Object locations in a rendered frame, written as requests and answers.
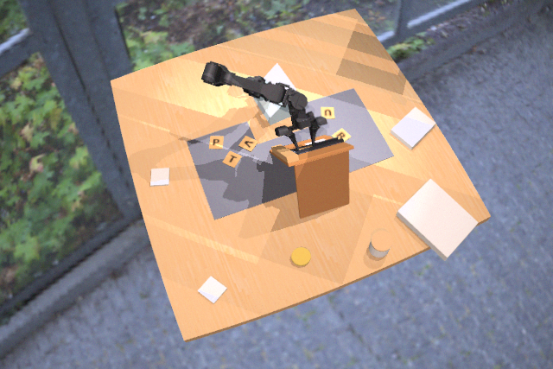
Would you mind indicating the grey cylindrical container with wooden lid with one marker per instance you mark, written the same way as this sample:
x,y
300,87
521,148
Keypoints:
x,y
380,244

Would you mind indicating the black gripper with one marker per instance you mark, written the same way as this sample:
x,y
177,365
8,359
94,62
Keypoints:
x,y
288,131

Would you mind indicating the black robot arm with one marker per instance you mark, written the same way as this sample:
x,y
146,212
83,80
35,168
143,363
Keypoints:
x,y
218,75

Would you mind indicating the yellow flat disc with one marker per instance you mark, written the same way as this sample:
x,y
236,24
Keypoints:
x,y
301,256

